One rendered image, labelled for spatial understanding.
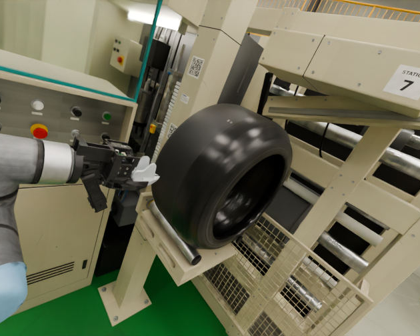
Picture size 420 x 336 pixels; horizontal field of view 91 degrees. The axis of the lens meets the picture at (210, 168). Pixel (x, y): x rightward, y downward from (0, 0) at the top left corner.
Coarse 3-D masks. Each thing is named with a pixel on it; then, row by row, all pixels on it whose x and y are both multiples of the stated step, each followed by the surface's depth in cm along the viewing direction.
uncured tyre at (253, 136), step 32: (192, 128) 64; (224, 128) 61; (256, 128) 61; (160, 160) 66; (192, 160) 59; (224, 160) 56; (256, 160) 61; (288, 160) 78; (160, 192) 67; (192, 192) 57; (224, 192) 58; (256, 192) 103; (192, 224) 61; (224, 224) 98
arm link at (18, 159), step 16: (0, 144) 29; (16, 144) 30; (32, 144) 32; (0, 160) 28; (16, 160) 30; (32, 160) 31; (0, 176) 29; (16, 176) 30; (32, 176) 32; (0, 192) 30
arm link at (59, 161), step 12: (48, 144) 34; (60, 144) 35; (48, 156) 33; (60, 156) 34; (72, 156) 36; (48, 168) 33; (60, 168) 34; (72, 168) 36; (48, 180) 34; (60, 180) 35
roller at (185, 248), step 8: (152, 208) 91; (160, 216) 87; (168, 224) 84; (168, 232) 83; (176, 240) 80; (184, 248) 77; (192, 248) 77; (192, 256) 75; (200, 256) 75; (192, 264) 75
